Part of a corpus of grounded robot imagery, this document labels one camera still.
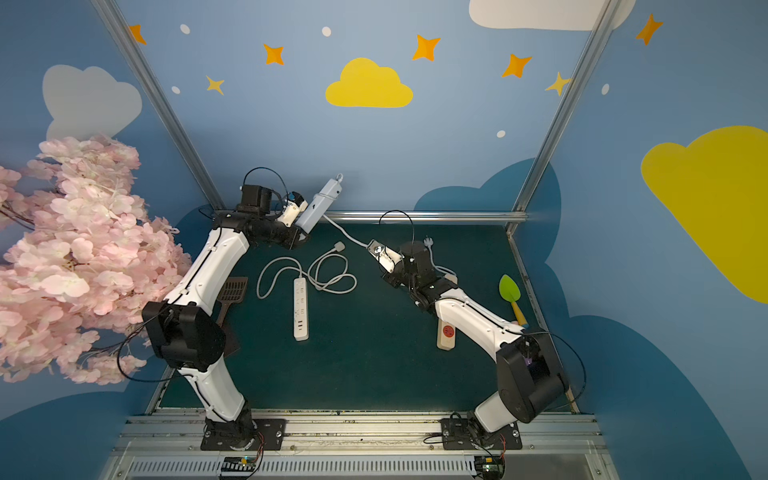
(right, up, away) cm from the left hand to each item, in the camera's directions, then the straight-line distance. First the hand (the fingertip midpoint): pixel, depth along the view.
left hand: (300, 230), depth 87 cm
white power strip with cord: (+7, +8, -2) cm, 11 cm away
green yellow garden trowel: (+69, -20, +15) cm, 73 cm away
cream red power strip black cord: (+44, -32, +1) cm, 54 cm away
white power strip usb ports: (-3, -25, +9) cm, 27 cm away
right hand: (+27, -6, -2) cm, 28 cm away
